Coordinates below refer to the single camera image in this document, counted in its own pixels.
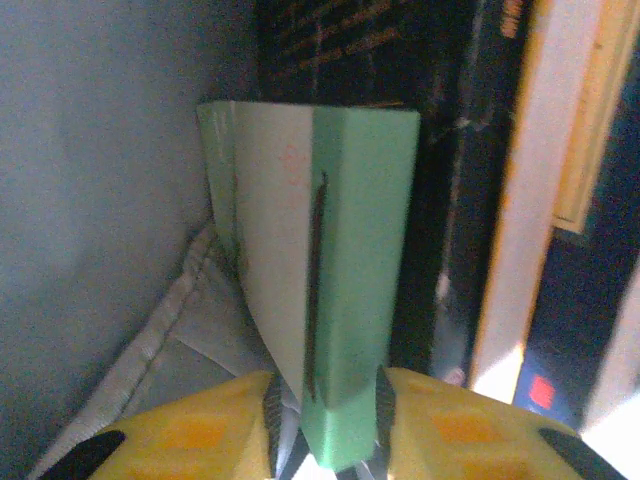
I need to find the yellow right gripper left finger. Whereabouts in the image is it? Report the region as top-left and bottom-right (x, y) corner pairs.
(44, 369), (286, 480)

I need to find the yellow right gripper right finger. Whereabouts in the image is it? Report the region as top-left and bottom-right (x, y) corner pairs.
(374, 367), (626, 480)

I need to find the light green notebook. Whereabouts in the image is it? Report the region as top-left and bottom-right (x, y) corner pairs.
(196, 99), (421, 474)

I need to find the black book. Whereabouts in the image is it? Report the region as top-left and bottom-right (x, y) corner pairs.
(254, 0), (531, 381)

